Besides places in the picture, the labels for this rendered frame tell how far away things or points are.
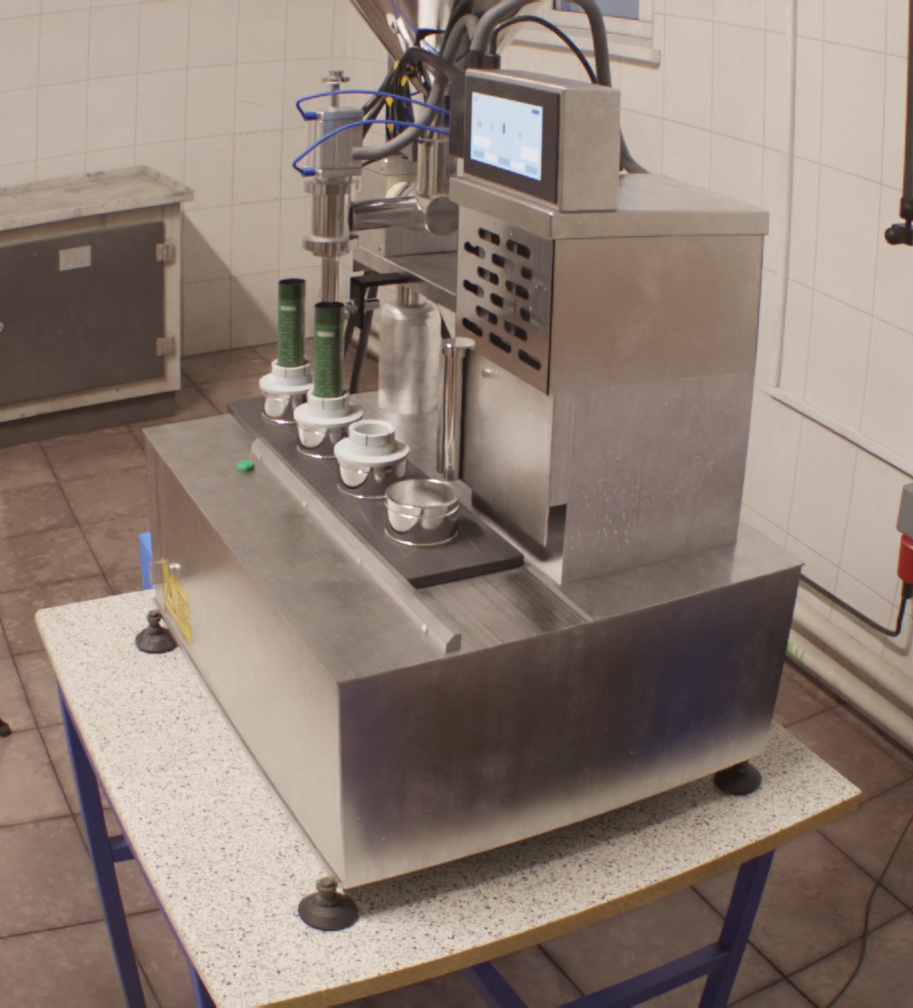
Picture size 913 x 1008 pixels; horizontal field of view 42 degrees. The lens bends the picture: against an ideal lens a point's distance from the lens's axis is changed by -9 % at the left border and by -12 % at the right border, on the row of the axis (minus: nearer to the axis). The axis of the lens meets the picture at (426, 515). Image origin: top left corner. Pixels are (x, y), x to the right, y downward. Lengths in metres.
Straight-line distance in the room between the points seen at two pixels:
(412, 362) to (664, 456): 0.43
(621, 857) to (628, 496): 0.36
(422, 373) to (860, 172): 1.46
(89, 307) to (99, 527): 0.86
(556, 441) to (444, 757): 0.28
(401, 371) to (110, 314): 2.80
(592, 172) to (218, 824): 0.72
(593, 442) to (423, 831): 0.37
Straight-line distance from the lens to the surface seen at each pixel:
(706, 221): 1.12
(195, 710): 1.47
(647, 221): 1.08
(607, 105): 1.04
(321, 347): 1.34
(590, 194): 1.04
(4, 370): 4.22
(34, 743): 2.77
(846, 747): 2.85
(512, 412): 1.14
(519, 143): 1.07
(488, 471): 1.19
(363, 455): 1.26
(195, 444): 1.45
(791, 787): 1.40
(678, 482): 1.19
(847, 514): 2.89
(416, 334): 1.49
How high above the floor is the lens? 1.56
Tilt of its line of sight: 25 degrees down
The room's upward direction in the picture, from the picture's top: 2 degrees clockwise
